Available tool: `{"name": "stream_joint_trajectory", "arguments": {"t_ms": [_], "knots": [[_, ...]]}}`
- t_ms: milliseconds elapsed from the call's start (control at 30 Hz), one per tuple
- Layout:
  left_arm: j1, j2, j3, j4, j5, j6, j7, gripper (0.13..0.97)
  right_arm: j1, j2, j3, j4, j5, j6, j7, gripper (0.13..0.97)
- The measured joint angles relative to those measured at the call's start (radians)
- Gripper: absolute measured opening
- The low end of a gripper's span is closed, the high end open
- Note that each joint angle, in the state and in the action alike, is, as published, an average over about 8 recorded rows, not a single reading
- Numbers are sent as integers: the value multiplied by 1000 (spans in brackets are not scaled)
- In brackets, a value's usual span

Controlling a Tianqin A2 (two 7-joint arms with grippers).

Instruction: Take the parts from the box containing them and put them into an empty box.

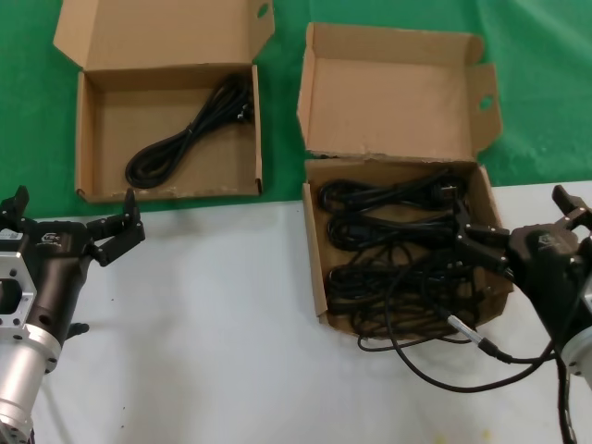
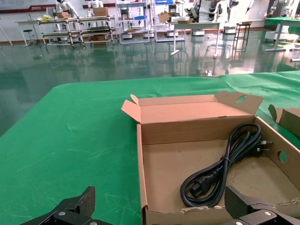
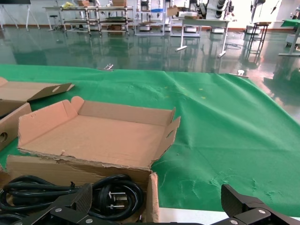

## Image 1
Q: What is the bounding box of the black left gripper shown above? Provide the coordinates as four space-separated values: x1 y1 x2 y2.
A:
0 184 148 347

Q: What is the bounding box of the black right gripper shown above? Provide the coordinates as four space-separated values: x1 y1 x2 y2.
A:
451 184 592 356

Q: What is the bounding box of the green table cloth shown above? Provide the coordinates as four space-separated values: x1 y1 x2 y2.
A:
272 0 592 189
0 0 306 221

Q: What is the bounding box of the thin cable with silver connector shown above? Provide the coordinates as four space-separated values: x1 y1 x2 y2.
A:
358 256 563 395

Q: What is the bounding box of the black power cable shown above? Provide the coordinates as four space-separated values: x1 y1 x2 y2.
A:
326 252 485 338
125 73 254 190
326 213 462 253
320 171 459 213

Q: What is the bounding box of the silver left wrist bracket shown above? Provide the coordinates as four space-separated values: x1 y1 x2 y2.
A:
0 252 39 341

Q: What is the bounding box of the open brown cardboard box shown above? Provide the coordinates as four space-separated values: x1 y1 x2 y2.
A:
295 21 515 334
53 0 277 204

